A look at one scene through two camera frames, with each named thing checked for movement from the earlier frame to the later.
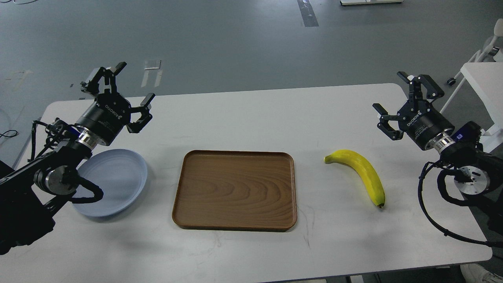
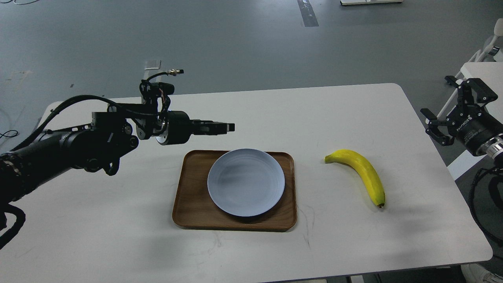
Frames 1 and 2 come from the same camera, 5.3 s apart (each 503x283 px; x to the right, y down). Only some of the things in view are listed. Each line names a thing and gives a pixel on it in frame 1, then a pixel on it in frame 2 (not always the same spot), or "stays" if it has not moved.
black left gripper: x=106 y=117 to x=175 y=127
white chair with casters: x=452 y=96 stays
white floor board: x=355 y=2 stays
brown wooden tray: x=236 y=190 stays
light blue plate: x=121 y=174 to x=246 y=182
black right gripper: x=419 y=120 to x=472 y=124
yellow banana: x=369 y=176 stays
